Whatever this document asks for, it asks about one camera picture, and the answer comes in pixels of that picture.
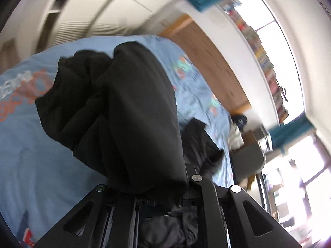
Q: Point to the row of colourful books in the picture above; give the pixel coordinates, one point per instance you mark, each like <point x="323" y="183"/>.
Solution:
<point x="261" y="54"/>

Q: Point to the blue printed bedsheet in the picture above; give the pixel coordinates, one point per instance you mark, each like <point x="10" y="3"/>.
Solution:
<point x="25" y="147"/>

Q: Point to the dark backpack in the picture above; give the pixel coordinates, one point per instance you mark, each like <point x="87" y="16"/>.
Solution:
<point x="239" y="121"/>

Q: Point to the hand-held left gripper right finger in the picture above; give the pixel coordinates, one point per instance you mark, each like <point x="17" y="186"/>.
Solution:
<point x="206" y="199"/>

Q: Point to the white wardrobe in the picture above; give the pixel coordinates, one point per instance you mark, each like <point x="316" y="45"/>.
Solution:
<point x="90" y="5"/>

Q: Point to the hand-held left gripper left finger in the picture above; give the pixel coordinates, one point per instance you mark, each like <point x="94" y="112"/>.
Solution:
<point x="102" y="195"/>

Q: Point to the beige cloth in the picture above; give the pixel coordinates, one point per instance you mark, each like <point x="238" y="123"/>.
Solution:
<point x="236" y="137"/>

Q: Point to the wooden headboard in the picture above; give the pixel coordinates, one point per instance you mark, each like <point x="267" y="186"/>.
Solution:
<point x="206" y="56"/>

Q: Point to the grey chair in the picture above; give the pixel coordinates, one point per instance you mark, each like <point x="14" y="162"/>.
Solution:
<point x="248" y="160"/>

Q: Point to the black coat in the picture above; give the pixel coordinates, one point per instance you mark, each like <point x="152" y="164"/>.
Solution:
<point x="129" y="108"/>

